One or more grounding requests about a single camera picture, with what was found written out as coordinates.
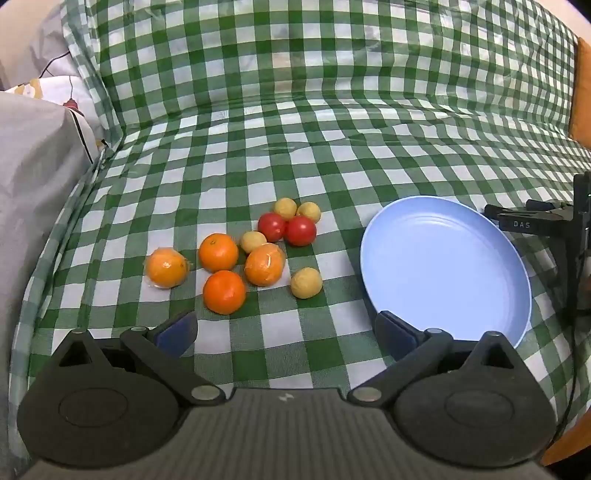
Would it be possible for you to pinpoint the orange cushion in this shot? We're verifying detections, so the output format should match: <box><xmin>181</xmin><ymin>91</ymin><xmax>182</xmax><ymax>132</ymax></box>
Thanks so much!
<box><xmin>568</xmin><ymin>36</ymin><xmax>591</xmax><ymax>149</ymax></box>

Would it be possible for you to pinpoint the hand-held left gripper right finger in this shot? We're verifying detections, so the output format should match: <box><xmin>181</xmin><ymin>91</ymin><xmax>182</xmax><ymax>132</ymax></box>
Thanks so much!
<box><xmin>346</xmin><ymin>310</ymin><xmax>520</xmax><ymax>407</ymax></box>

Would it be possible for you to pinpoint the red tomato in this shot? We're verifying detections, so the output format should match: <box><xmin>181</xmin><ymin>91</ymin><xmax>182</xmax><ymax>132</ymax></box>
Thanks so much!
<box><xmin>283</xmin><ymin>215</ymin><xmax>317</xmax><ymax>247</ymax></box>
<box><xmin>257</xmin><ymin>213</ymin><xmax>287</xmax><ymax>243</ymax></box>

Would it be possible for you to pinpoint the plastic-wrapped orange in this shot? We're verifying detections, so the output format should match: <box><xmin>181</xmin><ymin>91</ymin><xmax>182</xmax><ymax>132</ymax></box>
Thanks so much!
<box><xmin>145</xmin><ymin>247</ymin><xmax>190</xmax><ymax>289</ymax></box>
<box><xmin>244</xmin><ymin>243</ymin><xmax>286</xmax><ymax>287</ymax></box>

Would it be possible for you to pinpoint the white floral bedding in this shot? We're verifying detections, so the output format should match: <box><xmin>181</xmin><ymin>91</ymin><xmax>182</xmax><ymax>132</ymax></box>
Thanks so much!
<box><xmin>0</xmin><ymin>0</ymin><xmax>109</xmax><ymax>151</ymax></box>

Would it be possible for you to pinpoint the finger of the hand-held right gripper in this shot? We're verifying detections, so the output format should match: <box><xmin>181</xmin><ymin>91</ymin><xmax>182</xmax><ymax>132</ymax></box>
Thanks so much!
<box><xmin>484</xmin><ymin>199</ymin><xmax>575</xmax><ymax>240</ymax></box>

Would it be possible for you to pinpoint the grey cloth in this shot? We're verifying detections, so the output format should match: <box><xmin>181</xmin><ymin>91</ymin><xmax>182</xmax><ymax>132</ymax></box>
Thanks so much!
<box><xmin>0</xmin><ymin>90</ymin><xmax>108</xmax><ymax>480</ymax></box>

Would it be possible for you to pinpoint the light blue plate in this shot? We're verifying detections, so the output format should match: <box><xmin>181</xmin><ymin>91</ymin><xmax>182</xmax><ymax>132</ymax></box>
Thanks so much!
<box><xmin>359</xmin><ymin>196</ymin><xmax>533</xmax><ymax>348</ymax></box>

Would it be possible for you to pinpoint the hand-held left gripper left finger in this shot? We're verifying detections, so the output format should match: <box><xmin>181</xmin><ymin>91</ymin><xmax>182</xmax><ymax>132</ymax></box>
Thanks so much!
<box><xmin>55</xmin><ymin>310</ymin><xmax>227</xmax><ymax>407</ymax></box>

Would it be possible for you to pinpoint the green white checked tablecloth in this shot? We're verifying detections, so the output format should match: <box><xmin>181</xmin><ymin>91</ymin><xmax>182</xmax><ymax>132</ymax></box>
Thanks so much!
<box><xmin>9</xmin><ymin>0</ymin><xmax>591</xmax><ymax>467</ymax></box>

